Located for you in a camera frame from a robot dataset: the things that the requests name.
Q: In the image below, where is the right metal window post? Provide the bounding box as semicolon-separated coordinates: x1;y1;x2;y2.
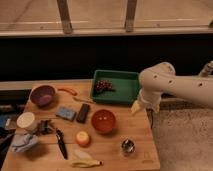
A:
124;0;137;32

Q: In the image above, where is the red bowl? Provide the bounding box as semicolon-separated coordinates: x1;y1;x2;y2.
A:
91;109;116;134

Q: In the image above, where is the blue white cloth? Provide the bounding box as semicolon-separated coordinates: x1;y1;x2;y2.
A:
11;134;38;153

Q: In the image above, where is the metal window post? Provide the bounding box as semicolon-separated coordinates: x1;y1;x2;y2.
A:
57;0;72;34
124;0;137;32

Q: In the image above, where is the dark grape bunch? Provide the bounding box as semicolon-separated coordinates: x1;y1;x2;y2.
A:
95;80;113;93

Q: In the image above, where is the purple bowl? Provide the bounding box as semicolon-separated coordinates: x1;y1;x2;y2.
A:
30;85;56;107

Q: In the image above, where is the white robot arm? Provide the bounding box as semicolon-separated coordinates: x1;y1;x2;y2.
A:
131;60;213;114

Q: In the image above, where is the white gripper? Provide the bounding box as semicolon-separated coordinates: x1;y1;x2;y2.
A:
131;89;161;115

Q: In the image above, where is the black eraser block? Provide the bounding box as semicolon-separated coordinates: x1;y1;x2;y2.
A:
76;104;90;123

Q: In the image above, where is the red yellow apple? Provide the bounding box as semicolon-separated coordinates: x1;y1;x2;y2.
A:
76;131;90;147

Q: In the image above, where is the yellow banana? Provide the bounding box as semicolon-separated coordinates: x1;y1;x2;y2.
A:
71;159;102;168

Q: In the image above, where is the black binder clip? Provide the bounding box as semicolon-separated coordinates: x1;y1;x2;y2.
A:
37;120;54;135

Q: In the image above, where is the white cup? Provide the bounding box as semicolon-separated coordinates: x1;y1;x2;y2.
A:
17;112;37;131

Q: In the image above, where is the shiny metal cup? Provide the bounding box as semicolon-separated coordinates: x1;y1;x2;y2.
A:
121;139;135;155

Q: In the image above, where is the left metal window post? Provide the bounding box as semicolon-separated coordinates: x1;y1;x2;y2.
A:
57;0;72;34

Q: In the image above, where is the green plastic tray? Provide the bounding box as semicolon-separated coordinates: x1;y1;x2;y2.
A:
90;70;140;105

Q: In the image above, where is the orange carrot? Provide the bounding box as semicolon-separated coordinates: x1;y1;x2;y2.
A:
58;88;77;96

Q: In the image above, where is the blue sponge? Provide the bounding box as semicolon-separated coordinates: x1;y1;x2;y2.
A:
56;107;76;121

